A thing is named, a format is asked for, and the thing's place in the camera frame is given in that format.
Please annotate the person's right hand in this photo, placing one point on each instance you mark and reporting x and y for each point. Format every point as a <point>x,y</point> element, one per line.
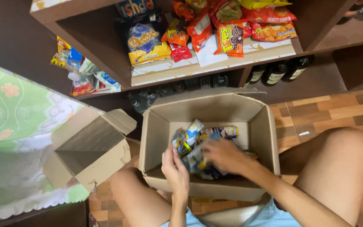
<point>232,159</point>

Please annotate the person's left fingers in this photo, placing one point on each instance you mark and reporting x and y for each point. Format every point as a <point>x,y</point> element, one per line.
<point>170,157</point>

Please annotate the blue white snack sachet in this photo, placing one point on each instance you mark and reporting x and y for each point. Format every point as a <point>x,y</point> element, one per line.
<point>194,129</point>

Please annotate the small empty cardboard box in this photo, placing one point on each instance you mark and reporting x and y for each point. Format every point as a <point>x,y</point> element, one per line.
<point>88,148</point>

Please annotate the green floral cloth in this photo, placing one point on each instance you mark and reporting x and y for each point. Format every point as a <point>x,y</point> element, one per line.
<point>8,132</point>

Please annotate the black yellow chip bag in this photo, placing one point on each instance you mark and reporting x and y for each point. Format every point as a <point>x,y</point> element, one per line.
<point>143,41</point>

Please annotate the white paper sheet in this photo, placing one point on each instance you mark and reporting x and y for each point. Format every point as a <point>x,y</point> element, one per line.
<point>208,53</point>

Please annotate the red green snack bag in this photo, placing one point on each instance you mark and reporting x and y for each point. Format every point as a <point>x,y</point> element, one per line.
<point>227,11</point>

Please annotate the light blue shorts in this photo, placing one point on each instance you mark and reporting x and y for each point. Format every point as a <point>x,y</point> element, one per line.
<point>263,219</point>

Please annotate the person's leg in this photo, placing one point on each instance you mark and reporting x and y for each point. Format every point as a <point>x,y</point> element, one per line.
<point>137,198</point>
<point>336,170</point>

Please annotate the heap of assorted small packets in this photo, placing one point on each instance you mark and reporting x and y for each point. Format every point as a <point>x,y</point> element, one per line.
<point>77,74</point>

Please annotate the blue snack bag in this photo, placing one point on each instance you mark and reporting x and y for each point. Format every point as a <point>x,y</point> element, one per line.
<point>134,7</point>

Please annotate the person's left leg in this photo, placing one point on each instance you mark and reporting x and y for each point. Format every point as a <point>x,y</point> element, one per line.
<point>137,198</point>

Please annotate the white paper scrap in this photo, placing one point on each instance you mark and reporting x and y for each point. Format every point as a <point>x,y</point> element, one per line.
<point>304,133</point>

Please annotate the red snack bag white label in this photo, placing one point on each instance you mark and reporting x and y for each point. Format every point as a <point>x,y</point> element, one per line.
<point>200,30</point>

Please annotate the large open cardboard box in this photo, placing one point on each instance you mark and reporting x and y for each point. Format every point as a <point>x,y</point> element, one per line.
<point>213,107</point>

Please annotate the orange chocolate snack bag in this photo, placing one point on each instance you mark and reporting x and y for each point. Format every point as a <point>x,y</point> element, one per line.
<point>230,39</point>

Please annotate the dark glass bottle white label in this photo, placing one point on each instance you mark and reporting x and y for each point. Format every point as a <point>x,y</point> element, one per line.
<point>298,69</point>
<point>275,75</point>
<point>256,75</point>

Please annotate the yellow snack bag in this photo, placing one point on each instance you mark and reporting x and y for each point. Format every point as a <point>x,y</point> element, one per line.
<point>263,3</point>

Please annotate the person's right fingers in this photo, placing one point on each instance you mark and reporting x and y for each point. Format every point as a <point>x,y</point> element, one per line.
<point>214,153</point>

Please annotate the small red packet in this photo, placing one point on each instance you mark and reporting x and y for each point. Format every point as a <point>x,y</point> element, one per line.
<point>180,52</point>

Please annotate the bundle of blue yellow sachets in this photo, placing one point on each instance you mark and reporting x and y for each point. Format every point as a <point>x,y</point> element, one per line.
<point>192,160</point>

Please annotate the person's right leg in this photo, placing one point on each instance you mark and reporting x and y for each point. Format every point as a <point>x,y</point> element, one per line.
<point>336,170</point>

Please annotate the dark brown wooden shelf unit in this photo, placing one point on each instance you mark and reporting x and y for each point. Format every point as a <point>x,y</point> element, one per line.
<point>93,34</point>

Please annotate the person's left hand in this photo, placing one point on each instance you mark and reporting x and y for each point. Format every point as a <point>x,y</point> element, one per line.
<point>176,176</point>

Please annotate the blue cream snack packet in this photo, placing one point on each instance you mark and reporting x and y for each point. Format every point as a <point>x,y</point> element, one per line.
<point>222,132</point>

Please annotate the red orange noodle packet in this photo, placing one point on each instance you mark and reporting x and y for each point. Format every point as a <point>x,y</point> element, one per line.
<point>269,15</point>

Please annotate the small orange black snack bag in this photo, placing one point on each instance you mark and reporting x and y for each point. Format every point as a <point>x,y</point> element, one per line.
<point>175,33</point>

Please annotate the row of clear bottles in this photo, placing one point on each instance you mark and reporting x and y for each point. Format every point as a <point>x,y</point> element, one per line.
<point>143,97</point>

